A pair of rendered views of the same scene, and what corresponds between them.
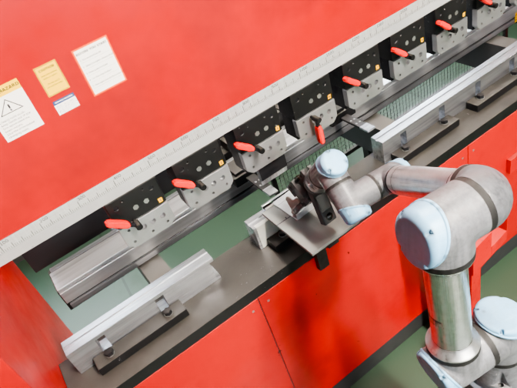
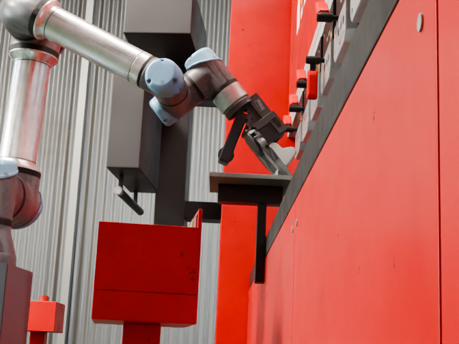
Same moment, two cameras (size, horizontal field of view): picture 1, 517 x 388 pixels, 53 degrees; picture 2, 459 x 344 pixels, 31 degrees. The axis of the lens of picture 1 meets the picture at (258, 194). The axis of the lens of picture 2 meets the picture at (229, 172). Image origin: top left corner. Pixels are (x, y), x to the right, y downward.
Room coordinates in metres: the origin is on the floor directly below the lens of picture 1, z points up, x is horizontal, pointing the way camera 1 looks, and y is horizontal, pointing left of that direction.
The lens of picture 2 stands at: (1.77, -1.85, 0.61)
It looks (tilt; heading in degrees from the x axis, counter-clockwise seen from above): 13 degrees up; 112
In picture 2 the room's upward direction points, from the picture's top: 3 degrees clockwise
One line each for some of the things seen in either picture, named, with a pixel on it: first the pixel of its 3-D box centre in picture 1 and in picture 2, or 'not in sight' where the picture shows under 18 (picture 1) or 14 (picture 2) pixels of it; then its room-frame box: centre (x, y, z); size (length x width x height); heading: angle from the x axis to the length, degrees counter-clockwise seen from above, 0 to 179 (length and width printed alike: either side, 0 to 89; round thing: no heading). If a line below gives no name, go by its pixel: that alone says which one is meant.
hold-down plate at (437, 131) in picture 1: (425, 138); not in sight; (1.49, -0.65, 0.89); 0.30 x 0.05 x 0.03; 112
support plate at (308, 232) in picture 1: (308, 217); (267, 185); (1.18, -0.12, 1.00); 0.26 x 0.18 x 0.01; 22
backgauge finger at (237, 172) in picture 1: (252, 176); not in sight; (1.46, 0.00, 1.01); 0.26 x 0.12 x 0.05; 22
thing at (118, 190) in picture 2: not in sight; (130, 194); (0.27, 0.90, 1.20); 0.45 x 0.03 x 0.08; 107
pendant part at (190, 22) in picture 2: not in sight; (163, 112); (0.38, 0.91, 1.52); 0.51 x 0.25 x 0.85; 107
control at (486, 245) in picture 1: (468, 229); (145, 269); (1.14, -0.62, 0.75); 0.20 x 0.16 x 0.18; 119
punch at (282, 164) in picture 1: (271, 165); not in sight; (1.31, -0.07, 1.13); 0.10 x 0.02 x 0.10; 112
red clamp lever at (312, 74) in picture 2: (317, 129); (315, 78); (1.31, -0.23, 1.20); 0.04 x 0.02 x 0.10; 22
